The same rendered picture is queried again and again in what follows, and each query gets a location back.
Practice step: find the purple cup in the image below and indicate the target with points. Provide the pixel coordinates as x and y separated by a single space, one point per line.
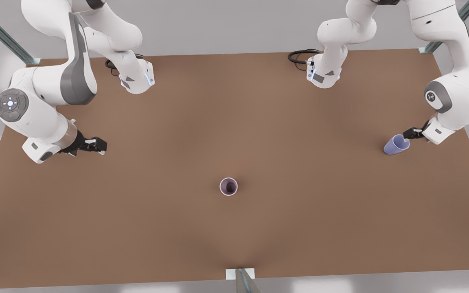
394 146

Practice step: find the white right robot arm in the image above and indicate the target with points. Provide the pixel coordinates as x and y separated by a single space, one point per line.
35 101

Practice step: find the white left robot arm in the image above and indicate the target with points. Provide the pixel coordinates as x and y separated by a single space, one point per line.
458 93

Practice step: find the pink cup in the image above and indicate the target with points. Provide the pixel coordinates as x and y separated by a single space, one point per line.
229 186

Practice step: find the silver frame post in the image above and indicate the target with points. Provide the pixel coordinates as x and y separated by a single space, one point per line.
2 34
450 26
242 278

